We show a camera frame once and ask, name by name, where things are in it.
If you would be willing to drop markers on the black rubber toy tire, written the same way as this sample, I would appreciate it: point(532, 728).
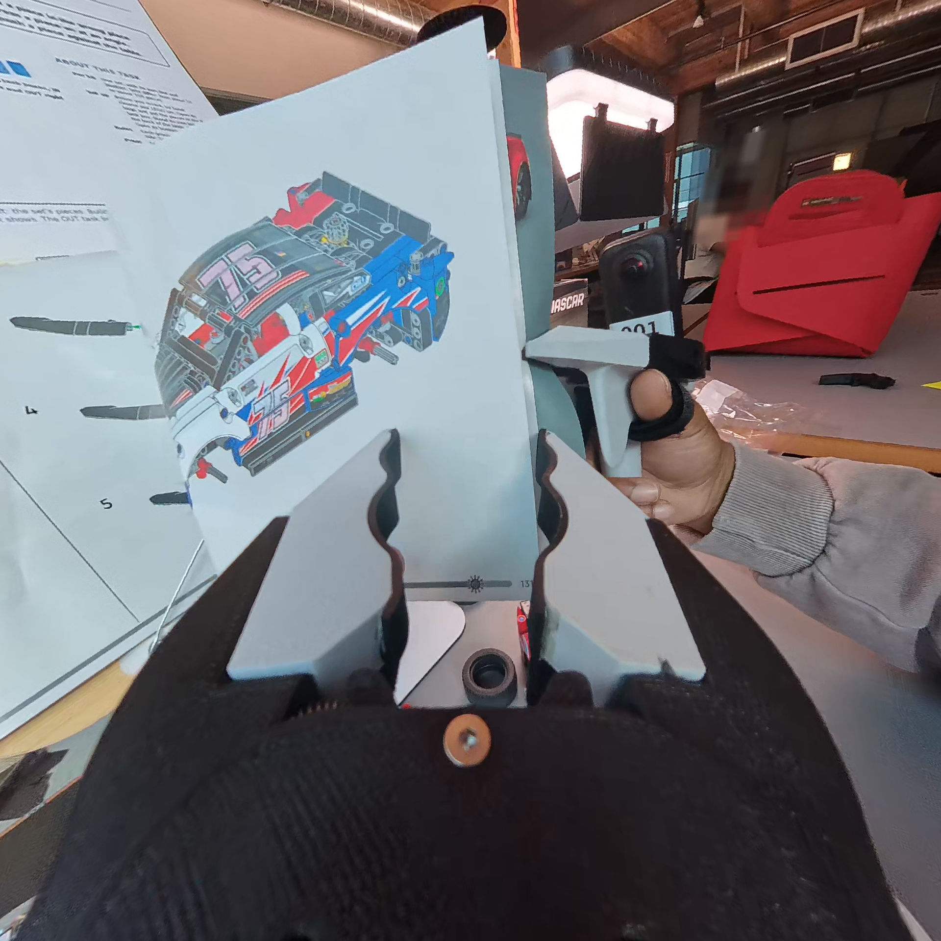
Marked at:
point(489, 680)

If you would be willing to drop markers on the printed white task sheet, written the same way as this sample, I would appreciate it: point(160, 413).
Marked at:
point(110, 110)

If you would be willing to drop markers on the silver air duct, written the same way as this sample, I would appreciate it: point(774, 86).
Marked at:
point(345, 15)
point(904, 29)

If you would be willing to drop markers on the clear plastic bag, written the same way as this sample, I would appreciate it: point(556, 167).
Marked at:
point(750, 408)

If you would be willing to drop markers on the toy set box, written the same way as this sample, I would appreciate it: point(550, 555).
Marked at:
point(570, 298)

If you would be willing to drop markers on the red felt bag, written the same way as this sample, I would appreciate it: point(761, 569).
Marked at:
point(823, 279)

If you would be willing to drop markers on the person's right hand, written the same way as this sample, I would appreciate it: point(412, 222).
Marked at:
point(684, 478)

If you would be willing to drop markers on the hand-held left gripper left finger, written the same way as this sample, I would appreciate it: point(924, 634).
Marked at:
point(316, 588)

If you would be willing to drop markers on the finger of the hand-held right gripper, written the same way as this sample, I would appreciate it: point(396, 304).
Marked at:
point(588, 349)

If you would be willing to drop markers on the person's right forearm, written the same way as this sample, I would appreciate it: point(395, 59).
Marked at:
point(845, 551)

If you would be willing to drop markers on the black toy part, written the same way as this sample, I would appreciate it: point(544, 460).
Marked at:
point(856, 380)

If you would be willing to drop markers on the grey table with wooden edge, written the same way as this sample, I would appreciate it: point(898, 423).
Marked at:
point(904, 415)

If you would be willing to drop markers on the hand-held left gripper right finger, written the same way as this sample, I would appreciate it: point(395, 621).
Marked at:
point(617, 588)

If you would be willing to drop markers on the toy car instruction booklet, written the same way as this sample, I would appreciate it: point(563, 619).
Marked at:
point(441, 294)

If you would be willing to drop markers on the grey desk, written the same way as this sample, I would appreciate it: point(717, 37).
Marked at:
point(845, 750)

